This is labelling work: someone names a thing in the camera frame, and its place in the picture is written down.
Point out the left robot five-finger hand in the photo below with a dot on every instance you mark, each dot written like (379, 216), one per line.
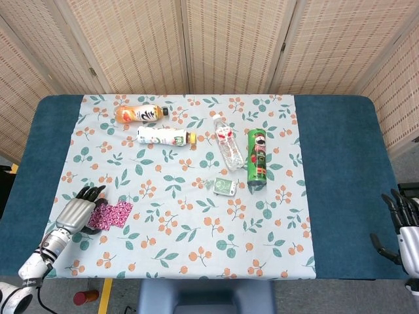
(73, 214)

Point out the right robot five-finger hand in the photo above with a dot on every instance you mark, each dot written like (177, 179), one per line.
(410, 245)

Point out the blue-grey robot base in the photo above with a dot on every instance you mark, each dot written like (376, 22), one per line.
(206, 297)

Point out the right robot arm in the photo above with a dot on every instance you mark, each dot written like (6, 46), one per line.
(413, 283)

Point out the black box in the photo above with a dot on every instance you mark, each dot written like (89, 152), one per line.
(411, 187)

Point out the black equipment case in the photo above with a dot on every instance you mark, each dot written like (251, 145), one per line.
(5, 183)

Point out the red cylinder can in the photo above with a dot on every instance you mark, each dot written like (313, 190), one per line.
(83, 297)

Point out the yellow floor tape strip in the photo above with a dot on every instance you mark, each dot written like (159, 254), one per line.
(105, 296)

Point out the blue felt table cover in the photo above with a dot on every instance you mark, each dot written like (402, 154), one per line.
(343, 163)

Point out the white label bottle yellow cap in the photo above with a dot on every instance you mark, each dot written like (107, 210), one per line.
(157, 135)

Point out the orange juice bottle black cap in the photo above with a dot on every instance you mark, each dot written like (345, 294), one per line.
(137, 114)

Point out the floral print tablecloth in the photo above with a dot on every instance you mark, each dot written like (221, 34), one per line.
(196, 235)

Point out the green tissue packet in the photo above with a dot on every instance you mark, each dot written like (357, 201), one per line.
(224, 186)

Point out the clear water bottle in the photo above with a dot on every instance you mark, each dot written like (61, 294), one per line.
(229, 147)

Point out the green chips can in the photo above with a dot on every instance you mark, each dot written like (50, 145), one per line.
(257, 157)

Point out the woven bamboo folding screen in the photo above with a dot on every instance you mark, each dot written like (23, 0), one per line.
(229, 42)

